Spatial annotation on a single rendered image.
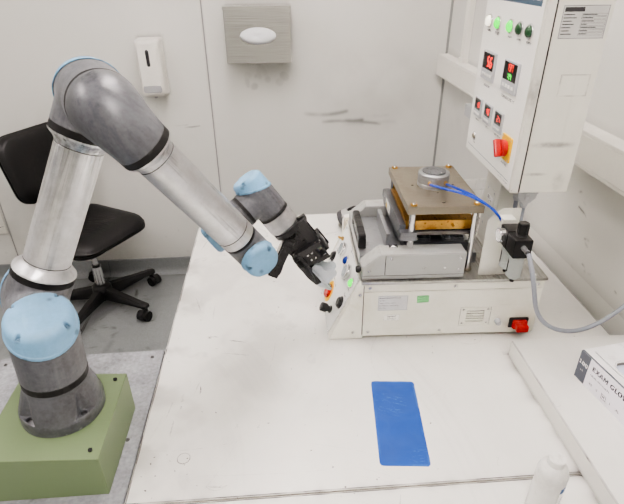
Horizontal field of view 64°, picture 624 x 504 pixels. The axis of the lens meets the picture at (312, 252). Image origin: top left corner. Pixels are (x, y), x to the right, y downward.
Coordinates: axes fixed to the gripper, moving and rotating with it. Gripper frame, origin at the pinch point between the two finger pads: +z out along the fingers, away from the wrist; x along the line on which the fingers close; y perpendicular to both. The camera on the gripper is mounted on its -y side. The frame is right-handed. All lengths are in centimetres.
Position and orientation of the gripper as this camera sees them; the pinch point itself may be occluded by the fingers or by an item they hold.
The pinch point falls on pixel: (325, 286)
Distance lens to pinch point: 129.4
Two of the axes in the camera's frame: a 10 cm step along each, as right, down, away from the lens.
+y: 8.2, -5.0, -2.8
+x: -0.2, -5.1, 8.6
